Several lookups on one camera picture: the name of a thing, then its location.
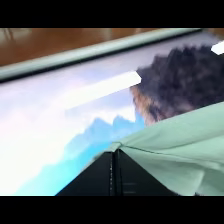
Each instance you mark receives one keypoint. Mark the pale green shirt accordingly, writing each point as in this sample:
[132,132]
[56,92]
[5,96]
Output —
[186,150]

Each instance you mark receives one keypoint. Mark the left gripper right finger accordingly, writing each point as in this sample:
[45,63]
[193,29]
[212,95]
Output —
[136,181]

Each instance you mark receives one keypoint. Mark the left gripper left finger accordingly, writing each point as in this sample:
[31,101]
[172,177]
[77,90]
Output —
[96,180]

